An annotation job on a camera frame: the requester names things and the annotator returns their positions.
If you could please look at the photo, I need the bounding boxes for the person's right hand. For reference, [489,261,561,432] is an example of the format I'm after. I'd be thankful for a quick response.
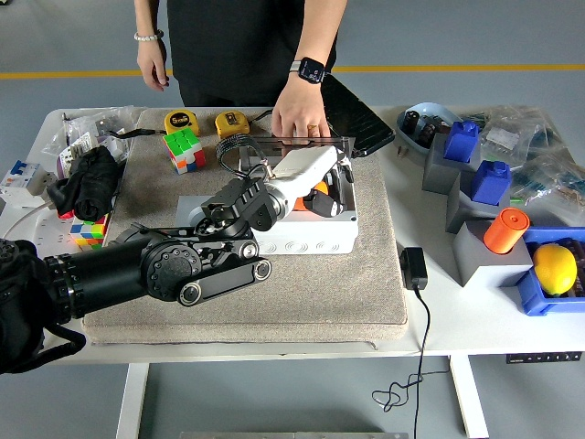
[136,38,173,92]

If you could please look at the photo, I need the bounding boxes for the person's left hand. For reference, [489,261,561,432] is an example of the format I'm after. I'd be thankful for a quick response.
[271,75,332,141]

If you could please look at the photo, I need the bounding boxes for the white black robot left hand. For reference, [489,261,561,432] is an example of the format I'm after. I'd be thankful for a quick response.
[267,145,353,219]

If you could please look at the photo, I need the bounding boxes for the orange cylinder battery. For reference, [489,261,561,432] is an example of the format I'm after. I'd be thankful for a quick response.
[483,207,531,255]
[292,180,330,212]

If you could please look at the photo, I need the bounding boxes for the grey junction box clear lid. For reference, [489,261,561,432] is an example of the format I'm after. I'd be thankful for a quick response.
[237,134,359,256]

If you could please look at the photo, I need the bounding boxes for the black smartwatch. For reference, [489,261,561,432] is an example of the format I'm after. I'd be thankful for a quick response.
[288,57,326,86]

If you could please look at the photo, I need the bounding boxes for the yellow tape measure black face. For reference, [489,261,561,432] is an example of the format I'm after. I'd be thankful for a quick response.
[164,110,201,137]

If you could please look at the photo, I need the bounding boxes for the black flat ribbed device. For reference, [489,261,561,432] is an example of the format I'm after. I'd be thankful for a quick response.
[319,74,397,159]

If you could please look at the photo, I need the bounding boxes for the person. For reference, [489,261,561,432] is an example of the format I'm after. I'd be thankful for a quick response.
[166,0,339,109]

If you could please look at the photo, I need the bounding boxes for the clear bags of small parts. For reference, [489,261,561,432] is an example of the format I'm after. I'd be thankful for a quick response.
[43,106,138,179]

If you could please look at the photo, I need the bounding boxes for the colourful puzzle cube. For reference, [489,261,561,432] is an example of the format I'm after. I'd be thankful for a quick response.
[69,212,111,251]
[163,127,206,176]

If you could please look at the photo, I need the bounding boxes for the light blue bowl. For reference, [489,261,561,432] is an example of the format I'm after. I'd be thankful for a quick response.
[395,102,465,159]

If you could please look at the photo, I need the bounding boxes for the grey holder block with hole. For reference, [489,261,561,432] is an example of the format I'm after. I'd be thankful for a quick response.
[175,195,229,229]

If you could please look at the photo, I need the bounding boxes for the grey-brown mat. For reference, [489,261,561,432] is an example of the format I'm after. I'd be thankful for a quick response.
[81,108,410,347]

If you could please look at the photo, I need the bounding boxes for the black cloth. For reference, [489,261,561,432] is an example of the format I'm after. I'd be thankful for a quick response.
[47,145,122,223]

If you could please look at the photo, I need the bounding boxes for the black power adapter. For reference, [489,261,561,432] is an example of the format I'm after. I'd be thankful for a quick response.
[399,246,430,291]

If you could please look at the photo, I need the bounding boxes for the blue plastic block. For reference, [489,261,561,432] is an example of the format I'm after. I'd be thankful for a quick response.
[443,120,480,164]
[470,159,512,206]

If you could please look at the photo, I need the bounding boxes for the white circuit breaker blue lever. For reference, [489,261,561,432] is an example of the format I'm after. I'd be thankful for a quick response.
[0,159,47,205]

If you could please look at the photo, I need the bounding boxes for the white power strip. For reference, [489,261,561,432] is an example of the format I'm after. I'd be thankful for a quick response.
[0,208,111,257]

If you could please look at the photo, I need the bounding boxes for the clear bag of electronic parts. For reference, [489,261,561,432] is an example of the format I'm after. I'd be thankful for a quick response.
[506,145,585,228]
[470,103,557,161]

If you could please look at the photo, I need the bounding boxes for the blue storage bin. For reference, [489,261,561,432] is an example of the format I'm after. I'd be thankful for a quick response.
[516,227,585,317]

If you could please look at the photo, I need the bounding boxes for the yellow lemon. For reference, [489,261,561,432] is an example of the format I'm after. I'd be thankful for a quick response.
[532,243,579,296]

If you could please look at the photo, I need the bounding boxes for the white table leg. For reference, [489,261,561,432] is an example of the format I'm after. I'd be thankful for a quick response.
[448,355,489,438]
[114,363,150,439]

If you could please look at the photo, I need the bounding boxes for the black table control panel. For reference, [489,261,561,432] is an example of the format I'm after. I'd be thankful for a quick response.
[505,350,584,365]

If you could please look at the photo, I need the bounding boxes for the black wrist strap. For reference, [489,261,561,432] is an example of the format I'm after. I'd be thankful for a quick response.
[105,127,166,140]

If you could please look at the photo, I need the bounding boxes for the black adapter cord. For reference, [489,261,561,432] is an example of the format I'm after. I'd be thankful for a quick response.
[370,285,452,439]

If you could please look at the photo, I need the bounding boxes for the white cable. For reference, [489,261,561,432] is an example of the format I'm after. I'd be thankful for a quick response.
[0,203,54,243]

